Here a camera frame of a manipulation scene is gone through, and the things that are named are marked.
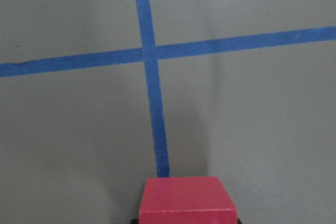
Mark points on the red cube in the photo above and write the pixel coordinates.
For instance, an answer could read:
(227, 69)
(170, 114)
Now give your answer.
(201, 199)

